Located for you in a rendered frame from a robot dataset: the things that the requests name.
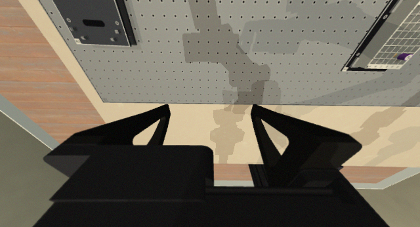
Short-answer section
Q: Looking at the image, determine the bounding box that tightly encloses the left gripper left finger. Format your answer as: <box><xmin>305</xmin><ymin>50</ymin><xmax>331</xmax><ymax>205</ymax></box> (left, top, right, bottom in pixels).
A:
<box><xmin>62</xmin><ymin>104</ymin><xmax>171</xmax><ymax>145</ymax></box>

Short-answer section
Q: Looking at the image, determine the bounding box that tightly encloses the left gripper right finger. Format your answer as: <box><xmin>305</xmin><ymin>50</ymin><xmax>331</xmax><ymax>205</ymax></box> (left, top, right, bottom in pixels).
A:
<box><xmin>251</xmin><ymin>104</ymin><xmax>362</xmax><ymax>187</ymax></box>

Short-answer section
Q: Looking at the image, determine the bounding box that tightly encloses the cream grid rack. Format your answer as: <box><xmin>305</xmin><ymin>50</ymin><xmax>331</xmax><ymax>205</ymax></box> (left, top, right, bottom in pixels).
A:
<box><xmin>355</xmin><ymin>0</ymin><xmax>420</xmax><ymax>69</ymax></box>

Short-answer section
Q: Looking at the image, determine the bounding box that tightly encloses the black rectangular frame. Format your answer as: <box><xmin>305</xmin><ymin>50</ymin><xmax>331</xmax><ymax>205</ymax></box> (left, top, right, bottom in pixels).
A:
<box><xmin>341</xmin><ymin>0</ymin><xmax>403</xmax><ymax>72</ymax></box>

